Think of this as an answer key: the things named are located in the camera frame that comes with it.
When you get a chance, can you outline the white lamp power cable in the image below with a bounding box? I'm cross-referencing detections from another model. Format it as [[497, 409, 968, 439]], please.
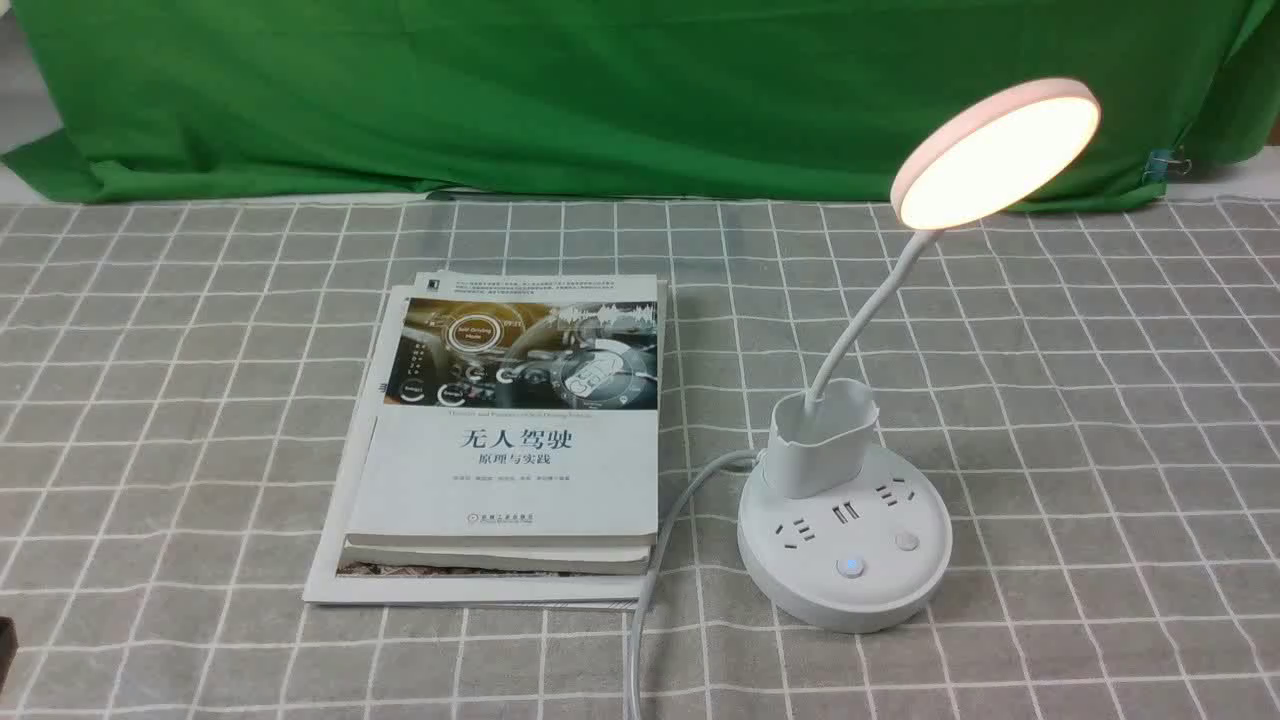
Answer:
[[626, 448, 762, 720]]

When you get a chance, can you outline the white desk lamp with socket base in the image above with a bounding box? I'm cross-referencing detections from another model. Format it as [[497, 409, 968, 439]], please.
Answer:
[[736, 77, 1102, 634]]

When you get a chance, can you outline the blue binder clip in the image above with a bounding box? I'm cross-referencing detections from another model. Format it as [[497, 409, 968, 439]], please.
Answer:
[[1142, 149, 1193, 184]]

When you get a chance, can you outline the large white bottom book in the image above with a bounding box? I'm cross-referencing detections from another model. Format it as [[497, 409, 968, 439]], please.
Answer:
[[302, 284, 649, 610]]

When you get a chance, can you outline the dark object at left edge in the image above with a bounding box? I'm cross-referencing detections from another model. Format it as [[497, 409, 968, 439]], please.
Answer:
[[0, 616, 20, 691]]

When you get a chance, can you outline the white autonomous driving book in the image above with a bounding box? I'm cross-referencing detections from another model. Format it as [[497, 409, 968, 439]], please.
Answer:
[[346, 273, 660, 550]]

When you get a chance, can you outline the green backdrop cloth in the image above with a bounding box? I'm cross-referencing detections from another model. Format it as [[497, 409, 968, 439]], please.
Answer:
[[3, 1, 1277, 210]]

